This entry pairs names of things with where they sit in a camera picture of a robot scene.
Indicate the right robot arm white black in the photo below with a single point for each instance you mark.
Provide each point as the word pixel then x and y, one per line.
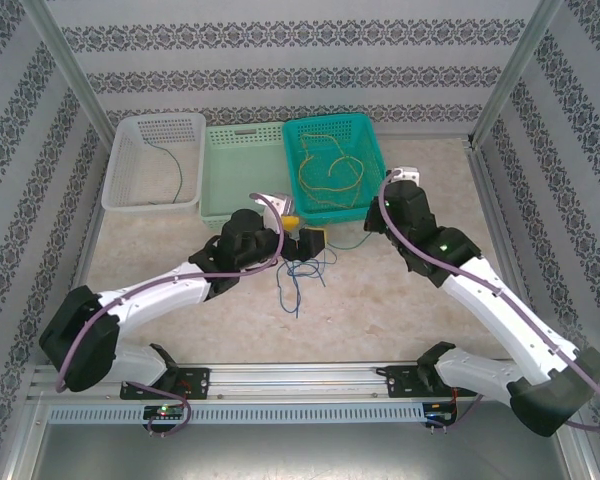
pixel 495 312

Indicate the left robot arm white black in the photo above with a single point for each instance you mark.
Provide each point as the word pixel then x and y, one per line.
pixel 155 292

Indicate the teal plastic basket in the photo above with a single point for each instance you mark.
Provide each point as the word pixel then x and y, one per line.
pixel 370 150

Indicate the light green plastic basket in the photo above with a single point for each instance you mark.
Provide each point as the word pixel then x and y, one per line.
pixel 240 170

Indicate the white plastic basket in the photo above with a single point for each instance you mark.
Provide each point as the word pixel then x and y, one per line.
pixel 130 170

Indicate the grey metal panel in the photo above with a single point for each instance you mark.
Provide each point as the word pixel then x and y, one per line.
pixel 300 452

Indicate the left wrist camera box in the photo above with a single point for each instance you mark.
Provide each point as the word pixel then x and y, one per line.
pixel 279 203

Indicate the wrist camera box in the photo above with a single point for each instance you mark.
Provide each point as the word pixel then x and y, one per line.
pixel 406 175
pixel 279 203

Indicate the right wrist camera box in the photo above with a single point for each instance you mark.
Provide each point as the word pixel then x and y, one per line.
pixel 406 175

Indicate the aluminium table edge rail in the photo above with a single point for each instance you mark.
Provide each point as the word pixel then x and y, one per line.
pixel 87 240
pixel 500 215

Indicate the aluminium mounting rail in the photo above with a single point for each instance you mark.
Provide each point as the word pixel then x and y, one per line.
pixel 300 382

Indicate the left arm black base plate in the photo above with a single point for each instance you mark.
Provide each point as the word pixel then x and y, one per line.
pixel 195 382

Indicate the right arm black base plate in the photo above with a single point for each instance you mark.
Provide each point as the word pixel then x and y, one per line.
pixel 400 382

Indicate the aluminium frame post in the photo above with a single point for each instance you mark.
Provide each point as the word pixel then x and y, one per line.
pixel 65 65
pixel 517 65

